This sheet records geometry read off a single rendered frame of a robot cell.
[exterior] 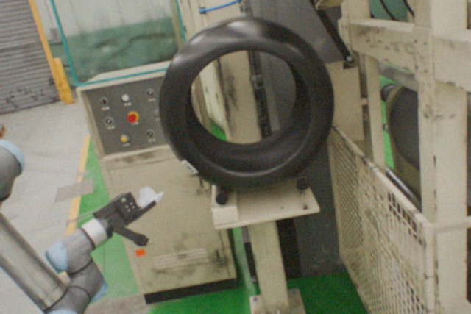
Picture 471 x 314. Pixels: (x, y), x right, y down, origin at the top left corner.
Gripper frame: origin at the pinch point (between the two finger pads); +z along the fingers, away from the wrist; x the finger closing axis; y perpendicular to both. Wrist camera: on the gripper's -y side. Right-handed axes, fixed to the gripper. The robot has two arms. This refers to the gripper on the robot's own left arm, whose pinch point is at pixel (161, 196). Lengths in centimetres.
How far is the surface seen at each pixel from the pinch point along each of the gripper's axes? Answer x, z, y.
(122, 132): 76, 29, 25
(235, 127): 18, 50, 3
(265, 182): -11.5, 28.9, -14.0
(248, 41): -29, 36, 29
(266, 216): -5.0, 27.0, -25.8
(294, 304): 49, 50, -92
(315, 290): 51, 67, -98
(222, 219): 3.0, 15.8, -19.1
